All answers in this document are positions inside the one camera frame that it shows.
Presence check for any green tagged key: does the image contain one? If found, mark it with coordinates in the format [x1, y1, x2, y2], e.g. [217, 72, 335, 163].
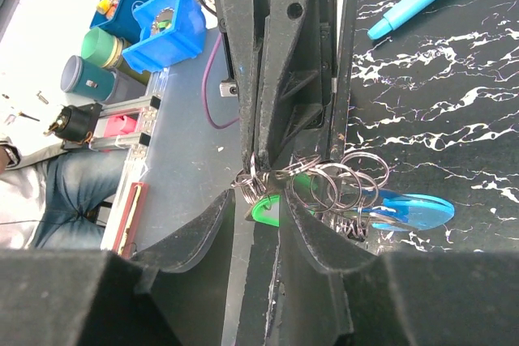
[245, 173, 317, 228]

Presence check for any dark blue plastic bin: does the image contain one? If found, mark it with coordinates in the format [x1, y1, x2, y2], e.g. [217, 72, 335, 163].
[90, 0, 148, 44]

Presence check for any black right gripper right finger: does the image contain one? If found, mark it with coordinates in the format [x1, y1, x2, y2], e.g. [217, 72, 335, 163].
[279, 193, 518, 345]

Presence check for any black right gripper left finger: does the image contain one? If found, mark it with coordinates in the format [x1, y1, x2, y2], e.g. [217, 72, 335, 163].
[1, 190, 235, 345]

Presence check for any teal cylindrical can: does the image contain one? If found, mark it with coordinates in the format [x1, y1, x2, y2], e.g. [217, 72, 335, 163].
[60, 55, 115, 102]

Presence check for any red flat tool case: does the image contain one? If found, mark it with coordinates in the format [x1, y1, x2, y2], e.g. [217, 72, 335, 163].
[112, 182, 148, 258]

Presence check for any green tape roll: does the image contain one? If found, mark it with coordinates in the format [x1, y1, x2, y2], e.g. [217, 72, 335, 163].
[80, 27, 150, 85]

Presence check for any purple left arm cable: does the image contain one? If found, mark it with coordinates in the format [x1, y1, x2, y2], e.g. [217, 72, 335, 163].
[201, 32, 241, 130]

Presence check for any seated person in jeans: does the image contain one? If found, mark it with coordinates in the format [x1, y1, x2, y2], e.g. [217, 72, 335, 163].
[1, 135, 127, 250]

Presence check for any aluminium rail frame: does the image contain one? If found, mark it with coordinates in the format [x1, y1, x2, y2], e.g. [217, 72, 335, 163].
[88, 68, 169, 251]

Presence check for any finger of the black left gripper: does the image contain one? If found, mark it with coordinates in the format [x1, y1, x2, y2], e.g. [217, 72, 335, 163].
[216, 0, 268, 170]
[257, 0, 344, 164]

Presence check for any blue tagged key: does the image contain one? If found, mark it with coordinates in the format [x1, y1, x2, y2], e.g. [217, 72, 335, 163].
[361, 190, 455, 232]

